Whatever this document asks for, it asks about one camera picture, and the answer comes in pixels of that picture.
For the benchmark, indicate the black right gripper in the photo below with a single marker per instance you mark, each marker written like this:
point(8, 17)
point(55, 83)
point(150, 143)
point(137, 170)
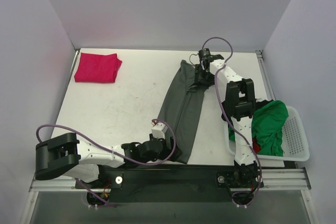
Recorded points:
point(198, 74)

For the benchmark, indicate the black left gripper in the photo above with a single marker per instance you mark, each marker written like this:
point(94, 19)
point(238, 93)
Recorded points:
point(171, 146)

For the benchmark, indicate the grey t shirt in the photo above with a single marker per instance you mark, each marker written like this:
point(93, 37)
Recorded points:
point(182, 107)

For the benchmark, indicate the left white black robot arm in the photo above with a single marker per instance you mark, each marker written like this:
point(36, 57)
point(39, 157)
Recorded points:
point(66, 155)

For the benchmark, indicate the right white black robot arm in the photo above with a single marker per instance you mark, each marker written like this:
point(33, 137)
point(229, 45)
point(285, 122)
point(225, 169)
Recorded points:
point(236, 96)

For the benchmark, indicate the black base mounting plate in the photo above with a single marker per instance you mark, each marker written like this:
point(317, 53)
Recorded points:
point(177, 183)

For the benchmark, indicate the green t shirt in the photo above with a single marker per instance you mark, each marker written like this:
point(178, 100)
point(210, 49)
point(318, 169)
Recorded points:
point(266, 128)

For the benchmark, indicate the folded red t shirt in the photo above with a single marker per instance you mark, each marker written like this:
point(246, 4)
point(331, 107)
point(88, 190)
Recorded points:
point(95, 68)

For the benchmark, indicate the white perforated plastic basket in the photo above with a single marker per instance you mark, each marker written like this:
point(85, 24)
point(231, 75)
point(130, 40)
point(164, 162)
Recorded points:
point(294, 141)

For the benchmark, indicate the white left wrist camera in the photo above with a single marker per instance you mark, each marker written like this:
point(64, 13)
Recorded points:
point(158, 130)

